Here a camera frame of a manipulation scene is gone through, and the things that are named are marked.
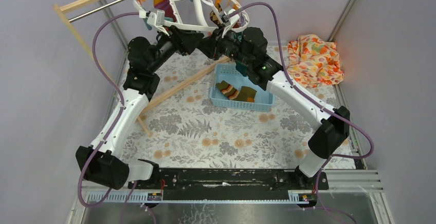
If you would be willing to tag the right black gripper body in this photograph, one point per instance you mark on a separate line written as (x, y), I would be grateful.
(231, 48)

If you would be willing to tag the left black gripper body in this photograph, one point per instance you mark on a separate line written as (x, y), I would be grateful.
(182, 38)

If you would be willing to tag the dark teal sock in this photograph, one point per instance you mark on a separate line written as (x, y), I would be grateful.
(241, 68)

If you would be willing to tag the white plastic clip hanger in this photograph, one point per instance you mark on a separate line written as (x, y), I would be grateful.
(194, 14)

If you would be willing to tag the olive orange sock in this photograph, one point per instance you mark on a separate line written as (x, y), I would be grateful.
(244, 94)

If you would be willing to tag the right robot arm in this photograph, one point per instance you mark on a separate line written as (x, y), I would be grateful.
(331, 125)

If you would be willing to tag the argyle brown sock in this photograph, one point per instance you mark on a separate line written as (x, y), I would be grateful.
(215, 17)

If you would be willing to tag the light blue plastic basket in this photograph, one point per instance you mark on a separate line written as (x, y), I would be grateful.
(227, 72)

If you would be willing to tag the maroon purple striped sock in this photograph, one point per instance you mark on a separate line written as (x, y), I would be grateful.
(165, 6)

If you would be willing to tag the orange floral cloth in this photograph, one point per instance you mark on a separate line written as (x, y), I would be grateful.
(313, 62)

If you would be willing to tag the floral table mat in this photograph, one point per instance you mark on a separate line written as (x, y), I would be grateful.
(188, 130)

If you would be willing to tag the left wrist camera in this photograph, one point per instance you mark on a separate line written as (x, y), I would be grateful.
(153, 19)

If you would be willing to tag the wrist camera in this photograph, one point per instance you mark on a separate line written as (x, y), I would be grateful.
(228, 19)
(153, 19)

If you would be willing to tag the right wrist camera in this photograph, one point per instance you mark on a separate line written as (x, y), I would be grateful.
(228, 19)

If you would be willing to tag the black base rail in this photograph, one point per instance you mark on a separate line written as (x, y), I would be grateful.
(230, 184)

